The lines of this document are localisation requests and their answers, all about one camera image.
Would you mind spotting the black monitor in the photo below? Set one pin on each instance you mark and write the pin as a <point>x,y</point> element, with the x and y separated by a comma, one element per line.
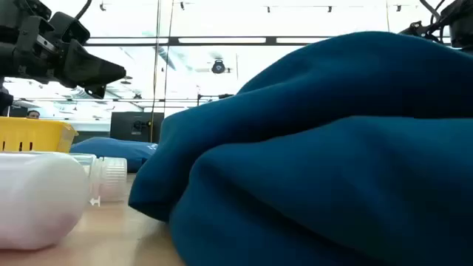
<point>125,127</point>

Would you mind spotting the black rig frame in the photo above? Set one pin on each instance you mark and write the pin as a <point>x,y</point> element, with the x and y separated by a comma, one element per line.
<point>271,40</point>

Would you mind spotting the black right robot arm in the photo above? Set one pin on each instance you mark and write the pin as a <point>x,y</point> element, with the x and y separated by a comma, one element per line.
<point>454,22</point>

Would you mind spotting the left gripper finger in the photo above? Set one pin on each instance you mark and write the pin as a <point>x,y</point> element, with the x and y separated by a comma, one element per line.
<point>92,68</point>
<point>96,91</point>

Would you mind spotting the person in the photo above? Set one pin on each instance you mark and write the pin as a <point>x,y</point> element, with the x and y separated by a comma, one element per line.
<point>33,114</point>

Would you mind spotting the yellow plastic slotted basket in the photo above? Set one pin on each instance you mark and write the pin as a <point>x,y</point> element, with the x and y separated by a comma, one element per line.
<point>33,134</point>

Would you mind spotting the clear bottle white ribbed cap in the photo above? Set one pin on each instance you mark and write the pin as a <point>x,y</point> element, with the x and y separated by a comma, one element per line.
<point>111,181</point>

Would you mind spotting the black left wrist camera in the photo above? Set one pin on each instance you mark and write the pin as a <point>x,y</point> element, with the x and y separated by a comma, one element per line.
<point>70,29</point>

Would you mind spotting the blue zip pouch white logo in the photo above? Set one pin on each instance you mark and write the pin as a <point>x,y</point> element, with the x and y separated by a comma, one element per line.
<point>114,149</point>

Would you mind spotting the white oblong pill bottle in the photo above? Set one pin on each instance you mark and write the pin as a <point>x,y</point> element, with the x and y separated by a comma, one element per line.
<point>37,199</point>

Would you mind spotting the dark blue cloth garment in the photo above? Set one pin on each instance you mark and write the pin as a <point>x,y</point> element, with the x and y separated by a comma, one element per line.
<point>314,147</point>

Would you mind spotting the round black hanging camera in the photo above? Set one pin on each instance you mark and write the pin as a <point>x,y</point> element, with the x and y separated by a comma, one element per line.
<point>218,67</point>

